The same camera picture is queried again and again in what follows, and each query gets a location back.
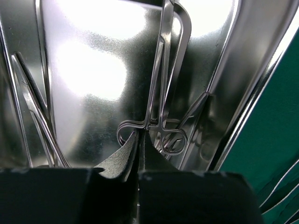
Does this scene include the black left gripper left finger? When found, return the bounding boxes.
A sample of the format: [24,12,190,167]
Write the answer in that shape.
[0,131,139,224]

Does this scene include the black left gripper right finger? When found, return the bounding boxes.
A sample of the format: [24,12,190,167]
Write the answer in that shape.
[138,131,263,224]

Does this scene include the steel hemostat clamp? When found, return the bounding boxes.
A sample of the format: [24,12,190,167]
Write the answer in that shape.
[163,0,192,125]
[116,0,188,155]

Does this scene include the dark green surgical drape cloth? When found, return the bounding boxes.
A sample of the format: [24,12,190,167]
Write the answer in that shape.
[219,33,299,224]

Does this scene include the stainless steel instrument tray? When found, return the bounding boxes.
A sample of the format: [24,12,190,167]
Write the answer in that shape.
[0,0,299,170]

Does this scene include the steel surgical scissors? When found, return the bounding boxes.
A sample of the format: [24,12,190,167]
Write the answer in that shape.
[11,53,71,168]

